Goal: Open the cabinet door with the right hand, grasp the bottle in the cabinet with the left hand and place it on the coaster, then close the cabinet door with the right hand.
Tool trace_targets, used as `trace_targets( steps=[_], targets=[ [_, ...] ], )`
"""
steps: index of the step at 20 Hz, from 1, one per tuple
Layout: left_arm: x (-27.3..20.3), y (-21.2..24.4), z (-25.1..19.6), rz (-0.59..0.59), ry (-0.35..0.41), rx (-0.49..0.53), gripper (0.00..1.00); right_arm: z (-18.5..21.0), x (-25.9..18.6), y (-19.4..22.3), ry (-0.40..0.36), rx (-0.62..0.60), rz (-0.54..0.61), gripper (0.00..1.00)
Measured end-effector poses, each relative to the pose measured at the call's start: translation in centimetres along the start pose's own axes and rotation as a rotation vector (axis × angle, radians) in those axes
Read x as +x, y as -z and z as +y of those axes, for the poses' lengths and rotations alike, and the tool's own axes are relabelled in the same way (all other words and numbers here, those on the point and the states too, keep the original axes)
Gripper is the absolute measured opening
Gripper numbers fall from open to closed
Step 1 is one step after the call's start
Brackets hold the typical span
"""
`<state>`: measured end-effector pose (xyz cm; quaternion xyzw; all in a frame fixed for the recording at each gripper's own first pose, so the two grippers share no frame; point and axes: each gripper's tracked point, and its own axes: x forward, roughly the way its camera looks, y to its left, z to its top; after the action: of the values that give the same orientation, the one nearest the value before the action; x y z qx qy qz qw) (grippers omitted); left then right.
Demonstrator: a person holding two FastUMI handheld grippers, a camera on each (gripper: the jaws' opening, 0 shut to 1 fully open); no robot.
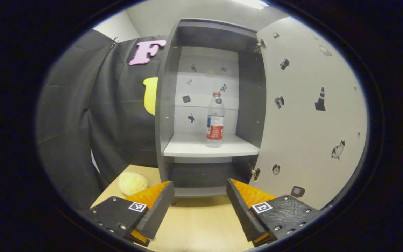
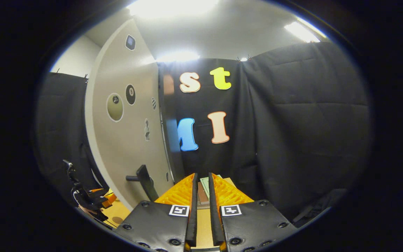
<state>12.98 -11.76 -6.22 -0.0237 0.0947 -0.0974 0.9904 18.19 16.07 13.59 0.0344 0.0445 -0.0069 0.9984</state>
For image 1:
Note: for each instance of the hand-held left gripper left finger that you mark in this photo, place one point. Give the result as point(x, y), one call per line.
point(157, 211)

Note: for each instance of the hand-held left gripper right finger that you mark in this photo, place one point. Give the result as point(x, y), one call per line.
point(243, 213)

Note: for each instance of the clear plastic bottle red label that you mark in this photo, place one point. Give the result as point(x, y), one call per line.
point(215, 120)

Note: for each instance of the grey cabinet door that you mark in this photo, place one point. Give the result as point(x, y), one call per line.
point(303, 133)

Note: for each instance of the dark grey cabinet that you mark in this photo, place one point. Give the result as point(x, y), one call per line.
point(164, 105)

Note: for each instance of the metal door hinge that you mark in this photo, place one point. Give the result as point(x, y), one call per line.
point(260, 45)
point(255, 173)

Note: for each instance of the white cabinet shelf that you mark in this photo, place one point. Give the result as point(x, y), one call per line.
point(194, 147)

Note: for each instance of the yellow fluffy ball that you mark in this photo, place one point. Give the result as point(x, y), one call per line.
point(133, 183)

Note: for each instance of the black backdrop cloth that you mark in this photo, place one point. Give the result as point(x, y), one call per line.
point(82, 122)

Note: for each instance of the large ceiling light panel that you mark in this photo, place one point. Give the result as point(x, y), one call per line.
point(252, 3)

